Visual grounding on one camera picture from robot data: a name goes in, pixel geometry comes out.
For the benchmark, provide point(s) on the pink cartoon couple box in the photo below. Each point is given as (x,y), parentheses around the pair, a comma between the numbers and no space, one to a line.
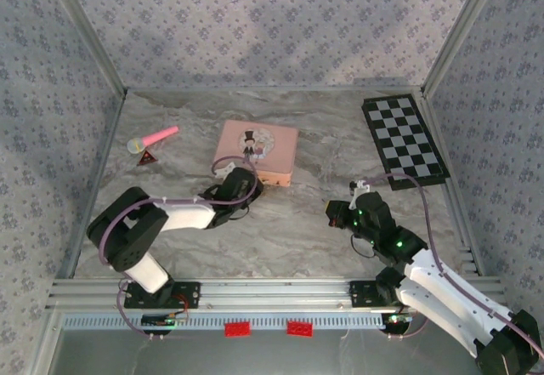
(272,154)

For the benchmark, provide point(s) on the black grey chessboard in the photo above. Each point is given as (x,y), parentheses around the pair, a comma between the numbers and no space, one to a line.
(404,137)

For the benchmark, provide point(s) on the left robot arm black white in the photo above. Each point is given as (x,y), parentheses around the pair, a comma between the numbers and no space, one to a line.
(140,239)

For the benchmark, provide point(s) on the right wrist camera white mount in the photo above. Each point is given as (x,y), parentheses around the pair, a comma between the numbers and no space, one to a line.
(360,188)

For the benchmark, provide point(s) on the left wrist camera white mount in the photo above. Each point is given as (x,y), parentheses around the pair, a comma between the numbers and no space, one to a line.
(225,170)

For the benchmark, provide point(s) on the pink toy microphone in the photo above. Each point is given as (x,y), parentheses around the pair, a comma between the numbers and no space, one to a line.
(155,137)

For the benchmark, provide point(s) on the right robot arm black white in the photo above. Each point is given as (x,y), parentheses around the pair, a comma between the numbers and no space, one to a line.
(450,298)

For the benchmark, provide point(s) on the small circuit board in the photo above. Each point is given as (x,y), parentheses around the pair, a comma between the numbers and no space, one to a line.
(397,319)
(163,320)

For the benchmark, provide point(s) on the thin aluminium table edge strip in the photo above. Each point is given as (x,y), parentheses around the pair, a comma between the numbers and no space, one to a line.
(234,88)

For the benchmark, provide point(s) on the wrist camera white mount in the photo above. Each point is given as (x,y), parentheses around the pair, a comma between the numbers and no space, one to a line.
(360,188)
(225,170)

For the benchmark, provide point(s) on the aluminium table side rail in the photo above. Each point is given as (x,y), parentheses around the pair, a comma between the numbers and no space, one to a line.
(459,205)
(102,166)

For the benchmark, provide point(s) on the aluminium corner post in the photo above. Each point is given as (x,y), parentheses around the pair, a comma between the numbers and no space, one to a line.
(461,30)
(85,30)

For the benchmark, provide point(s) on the red toy brick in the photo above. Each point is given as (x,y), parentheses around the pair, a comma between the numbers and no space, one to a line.
(300,328)
(237,329)

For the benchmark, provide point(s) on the black red triangle toy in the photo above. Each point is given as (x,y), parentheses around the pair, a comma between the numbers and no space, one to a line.
(147,160)

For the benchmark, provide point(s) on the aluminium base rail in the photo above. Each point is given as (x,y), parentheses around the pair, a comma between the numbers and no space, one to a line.
(276,294)

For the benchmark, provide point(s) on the grey metal shelf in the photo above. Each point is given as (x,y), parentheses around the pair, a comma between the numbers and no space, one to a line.
(255,358)

